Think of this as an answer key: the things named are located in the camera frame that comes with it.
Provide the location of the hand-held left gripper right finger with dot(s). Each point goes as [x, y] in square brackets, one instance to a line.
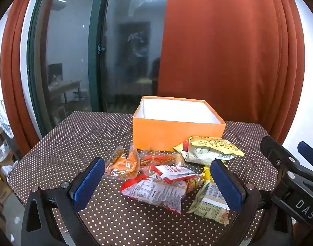
[226, 187]

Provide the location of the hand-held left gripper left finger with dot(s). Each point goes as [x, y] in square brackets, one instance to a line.
[89, 182]

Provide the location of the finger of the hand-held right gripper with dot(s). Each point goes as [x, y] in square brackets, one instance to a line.
[276, 151]
[310, 153]

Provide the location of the small yellow snack packet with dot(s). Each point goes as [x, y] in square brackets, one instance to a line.
[210, 205]

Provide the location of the small clear orange snack packet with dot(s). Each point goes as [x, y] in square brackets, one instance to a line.
[114, 162]

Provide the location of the large yellow chip bag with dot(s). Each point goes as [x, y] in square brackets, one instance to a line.
[210, 151]

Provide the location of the tall clear orange snack packet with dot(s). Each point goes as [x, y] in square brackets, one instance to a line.
[132, 161]

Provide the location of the large red white snack packet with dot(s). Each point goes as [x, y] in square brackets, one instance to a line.
[151, 192]

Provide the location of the orange cardboard box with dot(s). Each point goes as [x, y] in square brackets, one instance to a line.
[177, 135]

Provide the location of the clear red snack packet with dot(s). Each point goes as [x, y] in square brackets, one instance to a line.
[159, 160]

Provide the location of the brown polka dot tablecloth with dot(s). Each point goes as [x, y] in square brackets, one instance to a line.
[82, 143]

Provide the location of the white printed plastic bag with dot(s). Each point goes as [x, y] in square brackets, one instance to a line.
[1, 117]

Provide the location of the wide orange curtain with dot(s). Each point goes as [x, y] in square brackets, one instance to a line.
[223, 43]

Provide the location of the green framed glass window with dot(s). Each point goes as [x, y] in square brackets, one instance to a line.
[69, 56]

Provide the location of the green window latch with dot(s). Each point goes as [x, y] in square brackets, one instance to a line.
[101, 48]

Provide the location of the narrow orange curtain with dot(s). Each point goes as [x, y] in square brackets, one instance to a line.
[15, 69]

